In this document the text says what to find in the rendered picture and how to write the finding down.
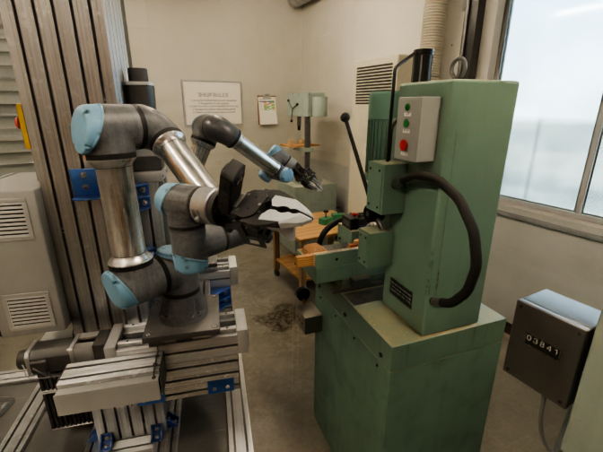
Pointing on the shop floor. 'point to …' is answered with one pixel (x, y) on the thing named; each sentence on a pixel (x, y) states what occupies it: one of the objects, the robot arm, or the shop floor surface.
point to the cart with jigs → (305, 242)
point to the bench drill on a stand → (302, 106)
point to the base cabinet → (397, 395)
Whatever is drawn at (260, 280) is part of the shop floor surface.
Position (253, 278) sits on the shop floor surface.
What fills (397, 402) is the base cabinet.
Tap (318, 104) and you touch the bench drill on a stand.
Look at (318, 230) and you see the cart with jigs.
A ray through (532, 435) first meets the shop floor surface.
